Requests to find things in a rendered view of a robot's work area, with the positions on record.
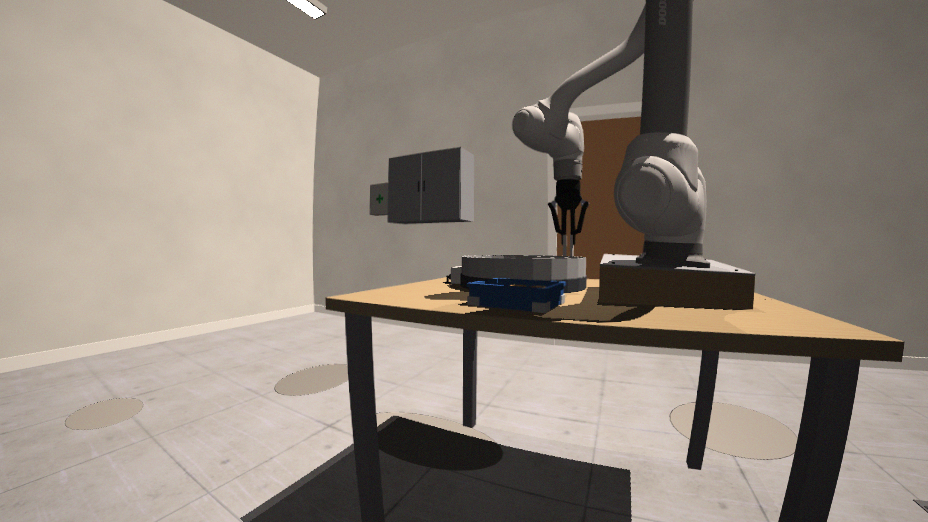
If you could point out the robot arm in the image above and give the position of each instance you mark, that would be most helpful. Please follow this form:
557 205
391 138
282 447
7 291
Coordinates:
655 194

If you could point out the blue plastic crate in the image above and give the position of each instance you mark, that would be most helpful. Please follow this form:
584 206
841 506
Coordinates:
498 293

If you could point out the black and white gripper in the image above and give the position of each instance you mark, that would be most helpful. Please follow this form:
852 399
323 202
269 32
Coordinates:
568 197

